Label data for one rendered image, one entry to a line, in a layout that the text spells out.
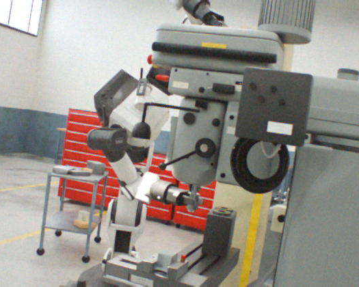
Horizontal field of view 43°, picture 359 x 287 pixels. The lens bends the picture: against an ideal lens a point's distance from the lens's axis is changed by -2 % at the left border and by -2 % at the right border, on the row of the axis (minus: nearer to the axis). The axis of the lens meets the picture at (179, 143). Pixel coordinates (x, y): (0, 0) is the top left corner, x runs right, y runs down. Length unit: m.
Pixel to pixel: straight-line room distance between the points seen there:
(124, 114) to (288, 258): 0.97
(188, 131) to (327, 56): 9.29
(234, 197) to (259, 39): 2.06
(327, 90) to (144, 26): 10.53
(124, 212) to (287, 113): 1.31
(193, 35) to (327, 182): 0.69
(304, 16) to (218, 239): 1.08
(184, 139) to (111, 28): 10.75
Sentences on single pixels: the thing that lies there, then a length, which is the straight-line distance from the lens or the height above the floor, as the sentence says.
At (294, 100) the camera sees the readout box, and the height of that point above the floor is 1.64.
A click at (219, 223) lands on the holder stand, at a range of 2.21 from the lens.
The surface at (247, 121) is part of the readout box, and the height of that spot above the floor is 1.56.
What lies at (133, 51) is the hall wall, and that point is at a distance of 12.00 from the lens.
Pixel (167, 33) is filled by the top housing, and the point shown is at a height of 1.85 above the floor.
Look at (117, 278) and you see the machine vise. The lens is 1.71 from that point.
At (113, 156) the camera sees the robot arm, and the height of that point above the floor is 1.34.
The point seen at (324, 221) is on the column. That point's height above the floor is 1.29.
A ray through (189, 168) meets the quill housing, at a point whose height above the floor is 1.37.
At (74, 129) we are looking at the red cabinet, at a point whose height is 1.15.
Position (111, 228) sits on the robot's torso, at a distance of 2.52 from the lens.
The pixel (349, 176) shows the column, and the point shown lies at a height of 1.44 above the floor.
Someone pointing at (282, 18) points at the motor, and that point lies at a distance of 1.70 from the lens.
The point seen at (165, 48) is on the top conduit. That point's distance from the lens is 1.71.
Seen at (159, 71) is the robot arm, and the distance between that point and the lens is 2.24.
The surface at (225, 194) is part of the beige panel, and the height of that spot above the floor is 1.03.
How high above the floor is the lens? 1.54
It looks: 3 degrees down
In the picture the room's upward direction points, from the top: 8 degrees clockwise
